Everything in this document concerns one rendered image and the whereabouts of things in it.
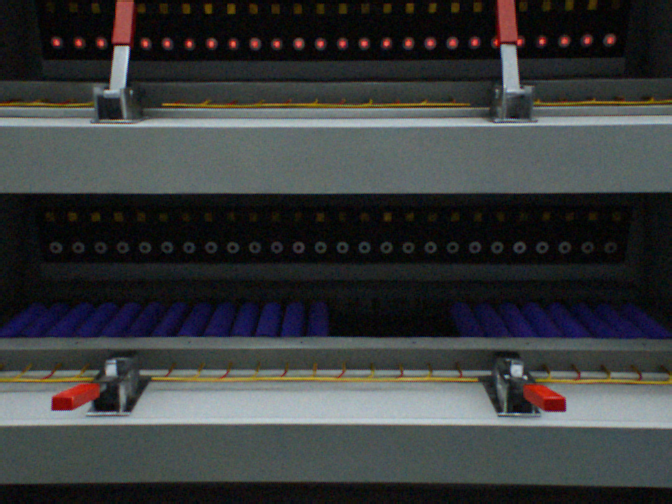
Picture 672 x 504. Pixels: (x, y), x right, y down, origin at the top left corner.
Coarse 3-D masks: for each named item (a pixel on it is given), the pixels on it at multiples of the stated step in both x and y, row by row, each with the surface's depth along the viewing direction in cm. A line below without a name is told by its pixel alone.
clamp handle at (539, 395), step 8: (512, 368) 38; (520, 368) 38; (512, 376) 38; (520, 376) 38; (512, 384) 38; (520, 384) 36; (528, 384) 36; (528, 392) 34; (536, 392) 33; (544, 392) 33; (552, 392) 33; (536, 400) 33; (544, 400) 32; (552, 400) 32; (560, 400) 32; (544, 408) 32; (552, 408) 32; (560, 408) 32
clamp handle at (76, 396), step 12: (108, 372) 39; (84, 384) 35; (96, 384) 35; (108, 384) 37; (60, 396) 32; (72, 396) 32; (84, 396) 33; (96, 396) 35; (60, 408) 32; (72, 408) 32
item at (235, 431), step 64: (0, 256) 54; (0, 320) 52; (0, 384) 42; (64, 384) 42; (192, 384) 42; (256, 384) 42; (320, 384) 42; (384, 384) 42; (448, 384) 42; (576, 384) 42; (640, 384) 42; (0, 448) 38; (64, 448) 38; (128, 448) 38; (192, 448) 38; (256, 448) 38; (320, 448) 38; (384, 448) 38; (448, 448) 38; (512, 448) 38; (576, 448) 38; (640, 448) 37
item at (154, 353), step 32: (0, 352) 42; (32, 352) 42; (64, 352) 42; (96, 352) 42; (160, 352) 42; (192, 352) 42; (224, 352) 42; (256, 352) 42; (288, 352) 42; (320, 352) 42; (352, 352) 42; (384, 352) 42; (416, 352) 42; (448, 352) 42; (480, 352) 42; (544, 352) 42; (576, 352) 42; (608, 352) 42; (640, 352) 42
